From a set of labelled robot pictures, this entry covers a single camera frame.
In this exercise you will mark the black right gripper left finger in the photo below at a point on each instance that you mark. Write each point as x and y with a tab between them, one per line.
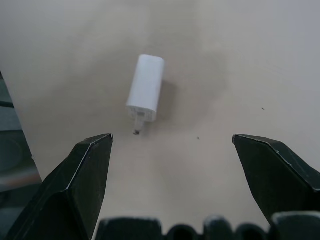
75	190

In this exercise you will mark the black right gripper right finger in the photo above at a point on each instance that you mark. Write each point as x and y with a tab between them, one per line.
272	180

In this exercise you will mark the white plug adapter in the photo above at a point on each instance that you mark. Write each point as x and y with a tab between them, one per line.
146	87

